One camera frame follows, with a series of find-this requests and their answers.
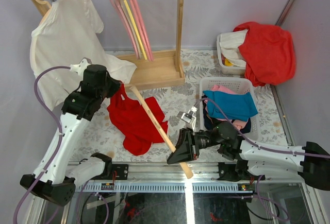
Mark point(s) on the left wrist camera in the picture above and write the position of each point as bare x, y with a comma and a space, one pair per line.
81, 66

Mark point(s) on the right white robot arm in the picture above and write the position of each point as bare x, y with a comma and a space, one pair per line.
252, 159

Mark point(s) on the red t shirt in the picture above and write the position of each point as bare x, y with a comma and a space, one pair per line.
131, 119

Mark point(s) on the red garment on rear basket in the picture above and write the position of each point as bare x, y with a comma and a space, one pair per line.
269, 54

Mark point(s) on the rear white basket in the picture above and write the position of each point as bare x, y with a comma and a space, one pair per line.
228, 70

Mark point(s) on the aluminium rail frame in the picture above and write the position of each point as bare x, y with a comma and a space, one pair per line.
160, 193

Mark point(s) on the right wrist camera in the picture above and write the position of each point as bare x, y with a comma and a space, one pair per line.
189, 118

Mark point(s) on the pink hanger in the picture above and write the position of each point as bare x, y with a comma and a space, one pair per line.
142, 30
118, 6

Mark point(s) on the yellow hanger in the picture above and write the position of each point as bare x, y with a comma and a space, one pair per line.
131, 18

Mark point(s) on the wooden clothes rack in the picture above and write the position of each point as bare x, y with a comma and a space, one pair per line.
167, 70

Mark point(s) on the floral table cloth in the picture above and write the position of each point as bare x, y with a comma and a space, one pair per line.
102, 136

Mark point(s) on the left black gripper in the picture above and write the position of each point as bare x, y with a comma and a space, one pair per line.
115, 85

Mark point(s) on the white laundry basket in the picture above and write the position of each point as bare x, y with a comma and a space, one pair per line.
239, 86

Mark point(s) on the light wooden hanger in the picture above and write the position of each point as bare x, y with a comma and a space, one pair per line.
186, 169

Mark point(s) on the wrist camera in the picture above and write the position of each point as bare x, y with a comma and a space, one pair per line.
81, 66
189, 118

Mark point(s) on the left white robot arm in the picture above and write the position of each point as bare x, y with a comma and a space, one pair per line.
51, 180

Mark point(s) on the white t shirt on hanger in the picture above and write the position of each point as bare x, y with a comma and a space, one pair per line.
68, 34

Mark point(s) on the dark navy garment in basket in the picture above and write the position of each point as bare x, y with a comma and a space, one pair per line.
210, 122

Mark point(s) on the white garment in rear basket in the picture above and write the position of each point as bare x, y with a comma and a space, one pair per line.
229, 46

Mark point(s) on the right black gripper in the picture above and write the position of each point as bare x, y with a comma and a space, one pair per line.
186, 149

